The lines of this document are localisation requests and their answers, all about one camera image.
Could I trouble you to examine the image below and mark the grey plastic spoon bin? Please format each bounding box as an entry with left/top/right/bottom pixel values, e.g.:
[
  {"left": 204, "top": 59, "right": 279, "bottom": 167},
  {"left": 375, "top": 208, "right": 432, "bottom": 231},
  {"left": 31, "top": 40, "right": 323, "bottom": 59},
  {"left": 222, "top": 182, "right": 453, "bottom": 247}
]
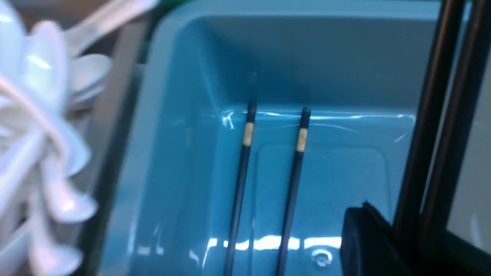
[{"left": 75, "top": 16, "right": 149, "bottom": 276}]

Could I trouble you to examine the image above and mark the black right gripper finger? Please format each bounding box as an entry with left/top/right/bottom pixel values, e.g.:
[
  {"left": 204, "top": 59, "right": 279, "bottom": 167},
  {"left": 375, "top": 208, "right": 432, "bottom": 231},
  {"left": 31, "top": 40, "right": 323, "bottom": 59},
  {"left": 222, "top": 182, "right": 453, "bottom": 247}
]
[{"left": 340, "top": 202, "right": 490, "bottom": 276}]

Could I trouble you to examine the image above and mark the black chopstick gold band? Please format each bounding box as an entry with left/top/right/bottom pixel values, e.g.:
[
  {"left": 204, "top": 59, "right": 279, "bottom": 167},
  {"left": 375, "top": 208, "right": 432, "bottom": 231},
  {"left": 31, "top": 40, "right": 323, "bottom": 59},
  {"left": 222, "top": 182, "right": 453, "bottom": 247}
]
[
  {"left": 223, "top": 102, "right": 257, "bottom": 276},
  {"left": 275, "top": 108, "right": 311, "bottom": 276}
]

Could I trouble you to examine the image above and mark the black chopstick gold band left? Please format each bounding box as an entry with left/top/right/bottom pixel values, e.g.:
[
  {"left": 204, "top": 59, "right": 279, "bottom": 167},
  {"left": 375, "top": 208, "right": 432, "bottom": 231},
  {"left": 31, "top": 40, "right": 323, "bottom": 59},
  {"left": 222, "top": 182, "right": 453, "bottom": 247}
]
[{"left": 223, "top": 102, "right": 257, "bottom": 276}]

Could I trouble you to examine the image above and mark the blue plastic chopstick bin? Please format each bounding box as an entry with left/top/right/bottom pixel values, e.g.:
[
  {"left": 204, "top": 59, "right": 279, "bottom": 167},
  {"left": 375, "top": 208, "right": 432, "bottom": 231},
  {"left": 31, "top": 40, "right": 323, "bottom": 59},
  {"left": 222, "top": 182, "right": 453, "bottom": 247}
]
[{"left": 98, "top": 0, "right": 491, "bottom": 276}]

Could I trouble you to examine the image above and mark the white spoon sticking up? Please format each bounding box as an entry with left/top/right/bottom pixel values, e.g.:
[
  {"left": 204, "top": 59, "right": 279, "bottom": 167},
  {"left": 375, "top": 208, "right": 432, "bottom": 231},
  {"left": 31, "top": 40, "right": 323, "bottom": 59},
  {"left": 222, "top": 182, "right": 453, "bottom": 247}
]
[{"left": 64, "top": 0, "right": 159, "bottom": 58}]

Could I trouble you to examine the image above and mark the black chopstick gold band right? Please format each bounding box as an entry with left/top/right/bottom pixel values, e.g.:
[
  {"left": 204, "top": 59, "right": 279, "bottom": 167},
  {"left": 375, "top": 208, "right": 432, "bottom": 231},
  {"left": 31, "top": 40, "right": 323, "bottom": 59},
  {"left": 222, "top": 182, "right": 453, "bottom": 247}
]
[{"left": 275, "top": 108, "right": 311, "bottom": 276}]

